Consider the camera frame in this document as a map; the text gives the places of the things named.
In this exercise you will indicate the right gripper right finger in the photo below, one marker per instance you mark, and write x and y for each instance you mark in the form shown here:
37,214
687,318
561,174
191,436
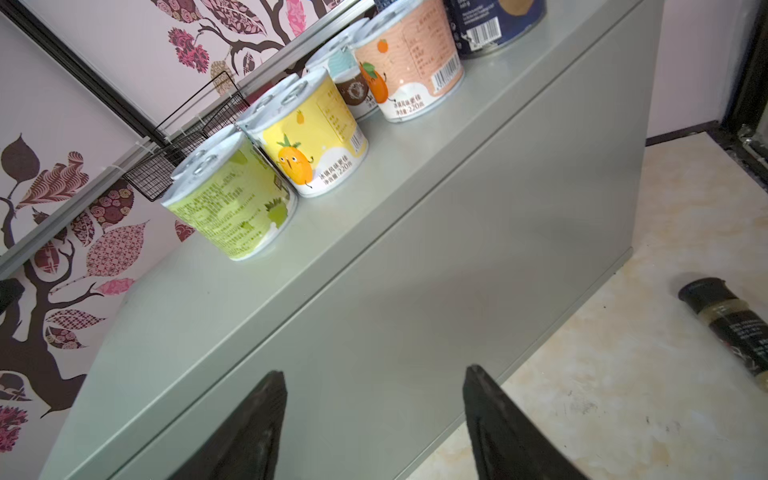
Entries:
505,443

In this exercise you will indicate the teal label white-lid can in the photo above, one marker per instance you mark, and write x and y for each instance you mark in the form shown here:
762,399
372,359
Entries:
337,58

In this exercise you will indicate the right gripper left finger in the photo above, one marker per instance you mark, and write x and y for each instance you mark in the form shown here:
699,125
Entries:
246,444

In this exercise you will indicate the green label white-lid can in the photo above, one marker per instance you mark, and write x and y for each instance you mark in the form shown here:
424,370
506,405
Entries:
234,198

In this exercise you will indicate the dark spice jar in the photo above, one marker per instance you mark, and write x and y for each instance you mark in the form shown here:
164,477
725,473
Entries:
741,330

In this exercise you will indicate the grey metal cabinet box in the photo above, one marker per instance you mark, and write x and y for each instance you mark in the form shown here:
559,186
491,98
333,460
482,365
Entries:
468,236

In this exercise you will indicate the orange label white-lid can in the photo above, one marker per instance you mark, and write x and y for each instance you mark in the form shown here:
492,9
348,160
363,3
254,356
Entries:
408,58

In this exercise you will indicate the black wire basket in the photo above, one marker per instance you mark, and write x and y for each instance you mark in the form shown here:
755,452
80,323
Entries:
150,176

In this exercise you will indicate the yellow label white-lid can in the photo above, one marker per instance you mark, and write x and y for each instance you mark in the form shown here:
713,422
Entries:
309,134

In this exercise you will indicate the dark grey tin can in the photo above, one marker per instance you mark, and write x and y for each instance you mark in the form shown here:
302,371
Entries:
480,27

